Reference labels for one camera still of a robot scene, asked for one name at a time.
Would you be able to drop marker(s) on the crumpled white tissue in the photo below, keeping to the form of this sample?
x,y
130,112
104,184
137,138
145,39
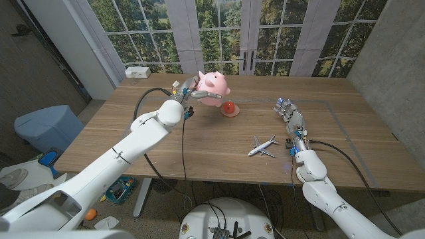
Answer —
x,y
106,223

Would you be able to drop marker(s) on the printed window backdrop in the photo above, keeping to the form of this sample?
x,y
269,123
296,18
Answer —
x,y
212,40

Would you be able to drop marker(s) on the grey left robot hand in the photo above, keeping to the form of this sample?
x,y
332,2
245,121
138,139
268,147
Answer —
x,y
184,93

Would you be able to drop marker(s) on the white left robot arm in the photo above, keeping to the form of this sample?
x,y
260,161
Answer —
x,y
109,166

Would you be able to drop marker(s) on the blue-grey bin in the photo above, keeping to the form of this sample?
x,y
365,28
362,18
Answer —
x,y
50,126

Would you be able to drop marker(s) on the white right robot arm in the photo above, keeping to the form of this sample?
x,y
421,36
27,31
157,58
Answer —
x,y
328,199

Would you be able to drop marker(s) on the pink plastic piggy bank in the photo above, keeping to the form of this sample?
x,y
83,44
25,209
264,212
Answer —
x,y
212,87

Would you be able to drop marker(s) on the teal toolbox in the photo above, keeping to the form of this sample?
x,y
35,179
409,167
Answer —
x,y
123,191

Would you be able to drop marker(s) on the black floor fan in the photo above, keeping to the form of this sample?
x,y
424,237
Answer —
x,y
164,184

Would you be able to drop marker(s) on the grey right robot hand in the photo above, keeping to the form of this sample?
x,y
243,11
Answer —
x,y
295,120

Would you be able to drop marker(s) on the red toy strawberry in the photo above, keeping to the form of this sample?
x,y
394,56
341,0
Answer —
x,y
228,108

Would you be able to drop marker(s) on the white toy airplane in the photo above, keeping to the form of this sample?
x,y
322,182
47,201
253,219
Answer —
x,y
260,148

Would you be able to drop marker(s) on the grey and white shoe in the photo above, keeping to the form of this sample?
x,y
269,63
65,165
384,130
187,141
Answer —
x,y
15,176
34,192

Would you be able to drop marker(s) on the white table leg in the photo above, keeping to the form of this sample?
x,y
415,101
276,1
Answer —
x,y
142,199

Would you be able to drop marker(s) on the blue and black pad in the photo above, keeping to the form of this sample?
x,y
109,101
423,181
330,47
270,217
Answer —
x,y
49,158

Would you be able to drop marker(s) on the dark trouser leg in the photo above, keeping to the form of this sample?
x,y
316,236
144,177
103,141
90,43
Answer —
x,y
6,197

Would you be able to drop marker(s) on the white power box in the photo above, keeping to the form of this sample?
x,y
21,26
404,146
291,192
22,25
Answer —
x,y
137,72

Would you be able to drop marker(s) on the white robot torso base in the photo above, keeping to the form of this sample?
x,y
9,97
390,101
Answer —
x,y
229,212

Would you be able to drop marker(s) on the orange ball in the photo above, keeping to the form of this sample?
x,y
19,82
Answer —
x,y
90,214

